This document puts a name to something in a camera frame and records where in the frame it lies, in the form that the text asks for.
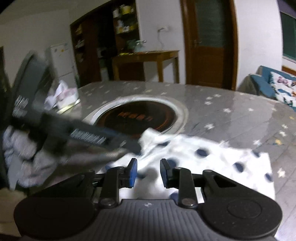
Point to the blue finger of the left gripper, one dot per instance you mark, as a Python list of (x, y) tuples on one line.
[(101, 136)]

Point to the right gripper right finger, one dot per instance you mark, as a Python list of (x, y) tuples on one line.
[(181, 179)]

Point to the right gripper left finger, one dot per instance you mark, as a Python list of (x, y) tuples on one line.
[(113, 180)]

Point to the white navy polka dot garment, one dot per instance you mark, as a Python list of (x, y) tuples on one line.
[(244, 166)]

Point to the white tissue pack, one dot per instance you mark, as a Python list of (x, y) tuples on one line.
[(63, 97)]

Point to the round black induction cooktop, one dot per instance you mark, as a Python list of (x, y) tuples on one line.
[(134, 115)]

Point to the white refrigerator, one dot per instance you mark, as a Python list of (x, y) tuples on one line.
[(63, 65)]

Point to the grey star patterned tablecloth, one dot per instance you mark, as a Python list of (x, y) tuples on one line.
[(231, 118)]

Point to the dark wooden shelf cabinet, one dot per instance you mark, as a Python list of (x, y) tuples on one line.
[(108, 30)]

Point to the glass jar on side table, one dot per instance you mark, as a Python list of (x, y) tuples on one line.
[(135, 46)]

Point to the blue sectional sofa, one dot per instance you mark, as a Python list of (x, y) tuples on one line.
[(258, 83)]

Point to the butterfly print pillow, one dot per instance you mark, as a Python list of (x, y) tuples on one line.
[(284, 88)]

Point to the brown wooden door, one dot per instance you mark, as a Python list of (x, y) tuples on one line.
[(211, 43)]

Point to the dark green window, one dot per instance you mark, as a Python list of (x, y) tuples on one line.
[(287, 14)]

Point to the white wall socket with cable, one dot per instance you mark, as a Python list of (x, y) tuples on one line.
[(162, 37)]

